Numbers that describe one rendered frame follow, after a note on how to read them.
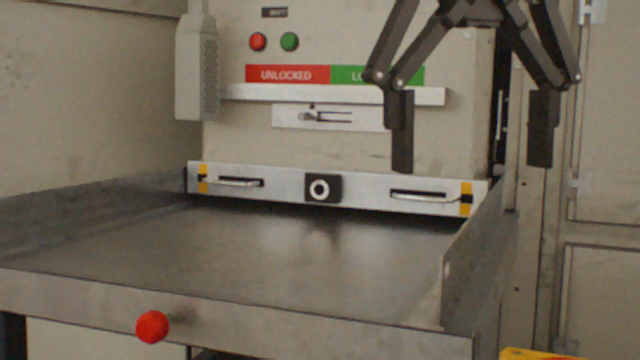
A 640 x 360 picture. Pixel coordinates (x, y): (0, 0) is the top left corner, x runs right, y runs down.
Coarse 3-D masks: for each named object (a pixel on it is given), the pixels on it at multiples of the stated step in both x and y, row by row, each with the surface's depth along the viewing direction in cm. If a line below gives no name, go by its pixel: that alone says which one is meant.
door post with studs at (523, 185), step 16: (528, 16) 115; (512, 64) 117; (512, 80) 118; (528, 80) 116; (512, 96) 118; (512, 112) 118; (512, 128) 118; (512, 144) 119; (512, 160) 119; (512, 176) 119; (528, 176) 118; (512, 192) 120; (528, 192) 118; (512, 208) 120; (528, 208) 119; (528, 224) 119; (528, 240) 119; (528, 256) 120; (528, 272) 120; (528, 288) 120; (528, 304) 121; (528, 320) 121; (512, 336) 122; (528, 336) 121
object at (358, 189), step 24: (192, 168) 118; (240, 168) 115; (264, 168) 113; (288, 168) 111; (192, 192) 119; (240, 192) 115; (264, 192) 113; (288, 192) 112; (360, 192) 107; (384, 192) 106; (408, 192) 105; (432, 192) 103; (480, 192) 101; (456, 216) 102
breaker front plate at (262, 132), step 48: (240, 0) 112; (288, 0) 109; (336, 0) 106; (384, 0) 104; (432, 0) 101; (240, 48) 113; (336, 48) 107; (240, 144) 115; (288, 144) 112; (336, 144) 109; (384, 144) 106; (432, 144) 104
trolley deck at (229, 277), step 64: (64, 256) 79; (128, 256) 80; (192, 256) 81; (256, 256) 82; (320, 256) 82; (384, 256) 83; (512, 256) 104; (64, 320) 72; (128, 320) 68; (192, 320) 66; (256, 320) 63; (320, 320) 61; (384, 320) 59
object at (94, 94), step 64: (0, 0) 106; (64, 0) 112; (128, 0) 121; (0, 64) 107; (64, 64) 115; (128, 64) 125; (0, 128) 108; (64, 128) 116; (128, 128) 126; (192, 128) 138; (0, 192) 109
